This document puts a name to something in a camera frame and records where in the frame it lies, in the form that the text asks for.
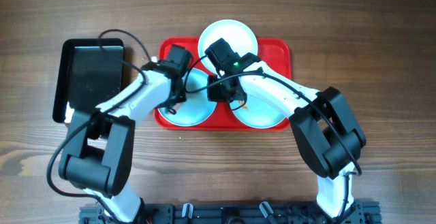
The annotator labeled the light blue plate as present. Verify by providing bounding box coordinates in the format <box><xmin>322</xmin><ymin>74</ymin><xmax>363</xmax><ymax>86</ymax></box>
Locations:
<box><xmin>230</xmin><ymin>95</ymin><xmax>285</xmax><ymax>129</ymax></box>
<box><xmin>198</xmin><ymin>19</ymin><xmax>258</xmax><ymax>57</ymax></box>
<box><xmin>157</xmin><ymin>68</ymin><xmax>217</xmax><ymax>127</ymax></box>

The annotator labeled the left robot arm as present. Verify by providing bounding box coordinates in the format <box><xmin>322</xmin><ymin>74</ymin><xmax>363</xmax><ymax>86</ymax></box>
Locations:
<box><xmin>52</xmin><ymin>60</ymin><xmax>188</xmax><ymax>223</ymax></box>

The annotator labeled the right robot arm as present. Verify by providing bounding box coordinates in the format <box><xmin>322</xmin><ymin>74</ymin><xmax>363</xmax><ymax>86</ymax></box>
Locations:
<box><xmin>206</xmin><ymin>50</ymin><xmax>366</xmax><ymax>223</ymax></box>

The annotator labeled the red plastic tray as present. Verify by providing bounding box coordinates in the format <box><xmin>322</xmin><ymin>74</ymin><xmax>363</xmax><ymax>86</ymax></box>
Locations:
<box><xmin>153</xmin><ymin>38</ymin><xmax>292</xmax><ymax>131</ymax></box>

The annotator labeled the black rectangular tray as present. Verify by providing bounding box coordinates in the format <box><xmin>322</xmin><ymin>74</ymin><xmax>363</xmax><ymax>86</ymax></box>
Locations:
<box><xmin>52</xmin><ymin>38</ymin><xmax>125</xmax><ymax>123</ymax></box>

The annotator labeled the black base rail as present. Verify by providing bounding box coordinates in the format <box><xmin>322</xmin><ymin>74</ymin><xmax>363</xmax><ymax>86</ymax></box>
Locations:
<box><xmin>78</xmin><ymin>200</ymin><xmax>382</xmax><ymax>224</ymax></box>

